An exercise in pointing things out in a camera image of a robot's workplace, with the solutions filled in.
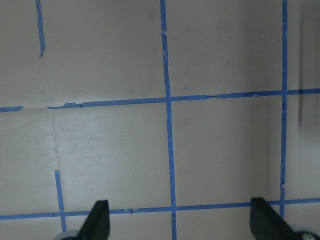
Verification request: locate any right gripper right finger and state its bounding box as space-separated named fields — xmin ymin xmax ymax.
xmin=250 ymin=197 xmax=303 ymax=240

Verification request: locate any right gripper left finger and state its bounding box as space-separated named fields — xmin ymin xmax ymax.
xmin=75 ymin=200 xmax=110 ymax=240

